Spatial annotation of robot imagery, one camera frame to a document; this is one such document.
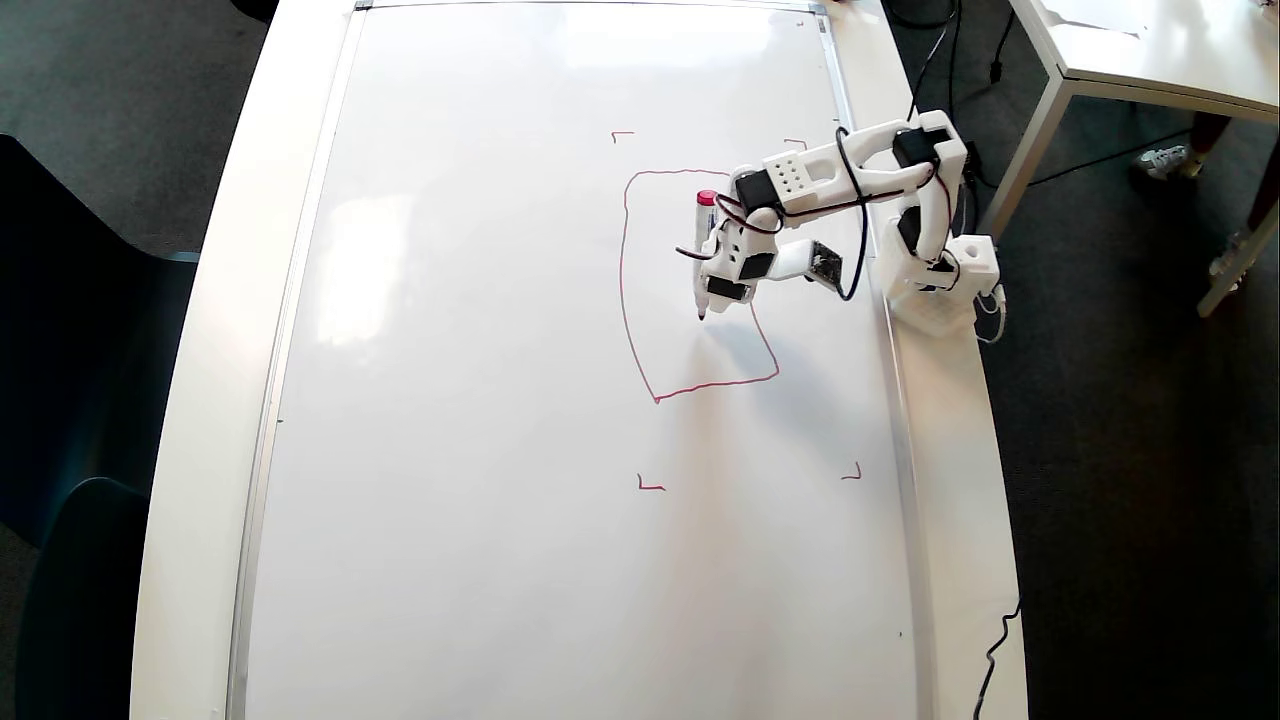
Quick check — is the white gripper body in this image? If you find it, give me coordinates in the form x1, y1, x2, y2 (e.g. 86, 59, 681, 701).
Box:
706, 203, 783, 305

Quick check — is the red whiteboard marker pen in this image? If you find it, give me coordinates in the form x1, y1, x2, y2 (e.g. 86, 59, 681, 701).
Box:
693, 189, 720, 322

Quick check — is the white paper sheet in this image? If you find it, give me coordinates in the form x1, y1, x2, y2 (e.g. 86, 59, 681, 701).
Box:
1040, 0, 1141, 39

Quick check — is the white sneaker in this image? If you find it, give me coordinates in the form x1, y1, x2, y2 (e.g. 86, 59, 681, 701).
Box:
1208, 228, 1259, 283
1135, 143, 1193, 183

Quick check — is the white side table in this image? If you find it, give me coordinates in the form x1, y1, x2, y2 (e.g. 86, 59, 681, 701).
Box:
978, 0, 1280, 319

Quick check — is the person lower leg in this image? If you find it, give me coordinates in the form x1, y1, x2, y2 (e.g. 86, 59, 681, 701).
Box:
1188, 110, 1235, 153
1245, 165, 1280, 239

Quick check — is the dark navy chair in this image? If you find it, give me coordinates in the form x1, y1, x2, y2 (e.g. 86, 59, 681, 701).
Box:
0, 133, 204, 549

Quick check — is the dark teal chair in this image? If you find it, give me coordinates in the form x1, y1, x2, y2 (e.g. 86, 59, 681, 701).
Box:
15, 476, 153, 720

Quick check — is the thin black servo wire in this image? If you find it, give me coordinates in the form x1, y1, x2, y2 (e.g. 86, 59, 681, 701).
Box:
676, 165, 961, 263

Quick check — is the wrist camera on white mount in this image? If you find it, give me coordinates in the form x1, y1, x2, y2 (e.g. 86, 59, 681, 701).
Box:
776, 238, 844, 293

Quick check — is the black camera cable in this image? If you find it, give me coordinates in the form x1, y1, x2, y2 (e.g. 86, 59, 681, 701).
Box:
832, 125, 871, 303

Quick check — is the curved black cable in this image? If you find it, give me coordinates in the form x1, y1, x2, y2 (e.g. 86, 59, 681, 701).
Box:
883, 0, 963, 123

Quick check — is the white cable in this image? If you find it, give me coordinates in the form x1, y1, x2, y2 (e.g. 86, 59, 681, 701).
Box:
975, 285, 1007, 346

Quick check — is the white whiteboard with aluminium frame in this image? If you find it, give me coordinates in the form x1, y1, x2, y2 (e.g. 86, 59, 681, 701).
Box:
225, 0, 941, 720

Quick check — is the black cable with plug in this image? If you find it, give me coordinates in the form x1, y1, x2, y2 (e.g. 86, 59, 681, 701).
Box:
988, 8, 1017, 86

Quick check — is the long black cable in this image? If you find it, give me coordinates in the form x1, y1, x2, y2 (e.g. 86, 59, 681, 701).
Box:
1028, 130, 1196, 189

